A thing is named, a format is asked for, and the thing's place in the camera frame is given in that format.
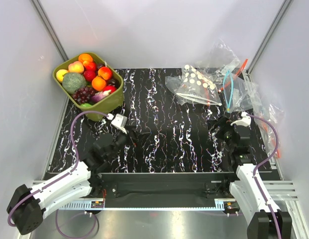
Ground red strawberry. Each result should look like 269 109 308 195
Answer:
83 70 97 82

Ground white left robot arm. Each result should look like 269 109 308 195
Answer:
6 130 149 235

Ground yellow lemon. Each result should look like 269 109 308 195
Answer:
56 69 69 83

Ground green vegetable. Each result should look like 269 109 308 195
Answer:
80 103 92 108

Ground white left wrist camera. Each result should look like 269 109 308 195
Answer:
106 114 127 134

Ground purple onion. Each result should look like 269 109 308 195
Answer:
90 90 111 104

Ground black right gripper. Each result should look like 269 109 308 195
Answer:
206 115 236 151

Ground orange at bin back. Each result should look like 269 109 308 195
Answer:
78 53 94 63

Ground dotted clear zip bag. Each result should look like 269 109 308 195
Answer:
165 64 222 106

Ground pink yellow peach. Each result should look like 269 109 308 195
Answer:
68 61 85 74

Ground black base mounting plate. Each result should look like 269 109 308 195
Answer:
81 172 239 198

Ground red orange fruit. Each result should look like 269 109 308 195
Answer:
83 61 97 72

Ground black marbled table mat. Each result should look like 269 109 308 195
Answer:
48 68 272 174

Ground green broccoli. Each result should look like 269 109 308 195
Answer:
62 72 87 94

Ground crumpled clear bag pile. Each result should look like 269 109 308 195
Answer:
195 37 286 159

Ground orange tangerine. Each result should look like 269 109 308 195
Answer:
92 76 107 92

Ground red apple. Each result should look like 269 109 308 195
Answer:
103 85 117 94

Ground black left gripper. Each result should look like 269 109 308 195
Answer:
105 125 150 160

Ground olive green plastic bin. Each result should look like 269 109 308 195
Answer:
53 52 124 114

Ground red zipper clear bag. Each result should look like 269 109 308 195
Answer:
217 58 249 93

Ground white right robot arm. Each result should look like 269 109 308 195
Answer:
210 112 292 239

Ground blue zipper clear bag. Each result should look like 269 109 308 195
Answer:
222 70 262 113

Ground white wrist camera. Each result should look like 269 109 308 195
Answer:
230 112 251 127
106 114 127 134

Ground dark plum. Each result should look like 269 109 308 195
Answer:
107 78 120 88

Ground dark purple grape bunch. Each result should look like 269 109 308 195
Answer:
72 87 96 105

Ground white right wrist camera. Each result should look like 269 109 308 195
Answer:
230 112 251 127

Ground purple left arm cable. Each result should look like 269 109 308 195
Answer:
7 111 110 237

